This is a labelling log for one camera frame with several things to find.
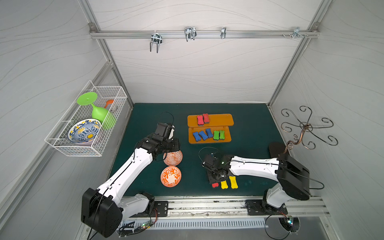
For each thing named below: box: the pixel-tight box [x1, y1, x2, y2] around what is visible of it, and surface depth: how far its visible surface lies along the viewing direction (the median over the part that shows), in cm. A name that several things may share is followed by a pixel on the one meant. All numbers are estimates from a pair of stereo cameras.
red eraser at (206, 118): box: [203, 113, 210, 124], surface depth 94 cm
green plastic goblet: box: [77, 92, 117, 130], surface depth 64 cm
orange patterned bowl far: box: [163, 150, 183, 167], surface depth 92 cm
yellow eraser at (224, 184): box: [220, 180, 229, 190], surface depth 82 cm
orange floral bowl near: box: [160, 166, 182, 188], surface depth 84 cm
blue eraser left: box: [192, 131, 201, 142], surface depth 100 cm
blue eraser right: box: [205, 128, 213, 139], surface depth 103 cm
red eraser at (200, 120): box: [197, 115, 205, 125], surface depth 94 cm
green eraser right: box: [219, 130, 225, 141], surface depth 101 cm
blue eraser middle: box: [198, 130, 208, 141], surface depth 101 cm
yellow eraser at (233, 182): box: [228, 175, 239, 189], surface depth 82 cm
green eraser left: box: [213, 130, 220, 140], surface depth 101 cm
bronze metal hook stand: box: [281, 106, 339, 156], surface depth 70 cm
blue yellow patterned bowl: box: [67, 118, 102, 145], surface depth 63 cm
